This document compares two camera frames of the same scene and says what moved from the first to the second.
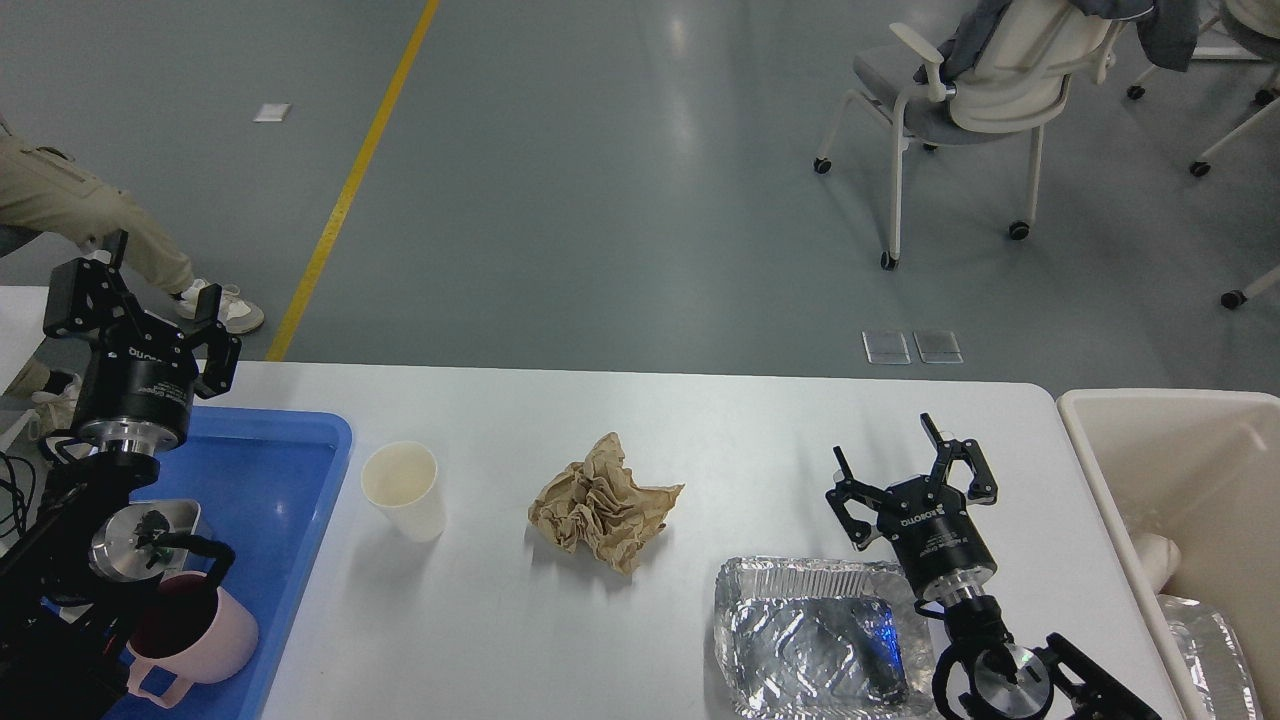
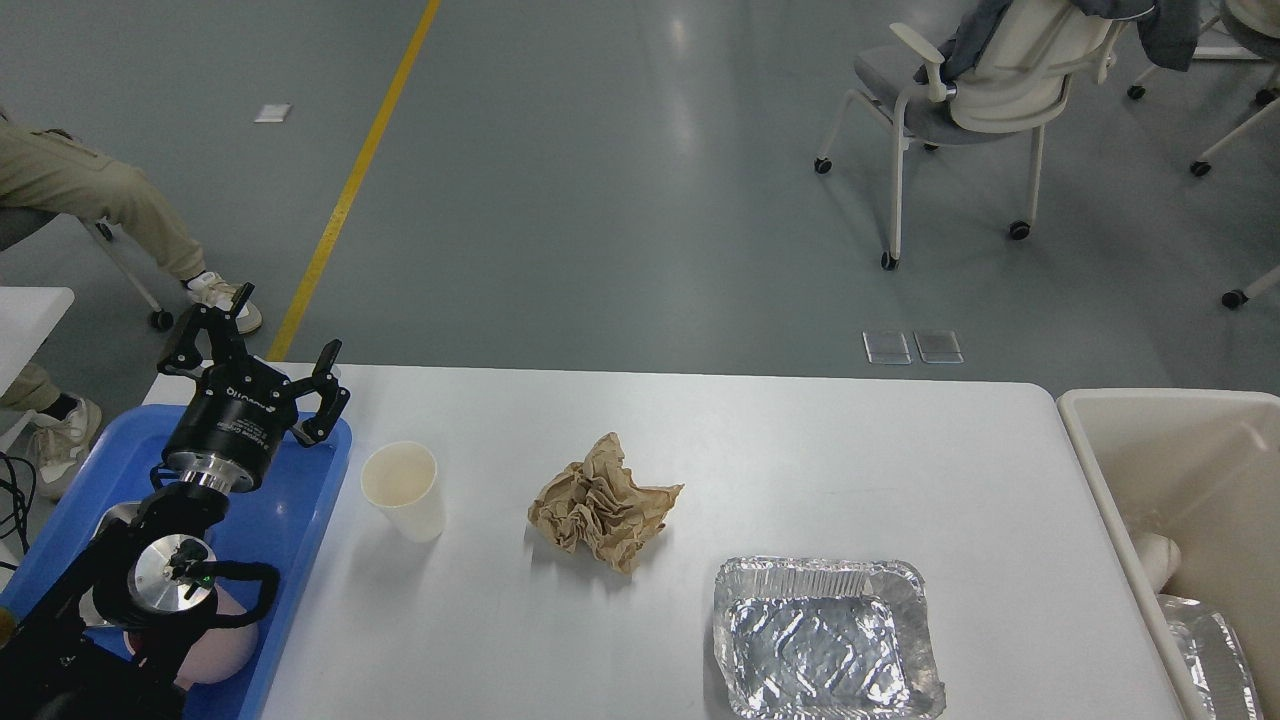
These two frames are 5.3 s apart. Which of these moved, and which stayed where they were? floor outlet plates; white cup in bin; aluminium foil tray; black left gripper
Moved: black left gripper
Stayed: white cup in bin; floor outlet plates; aluminium foil tray
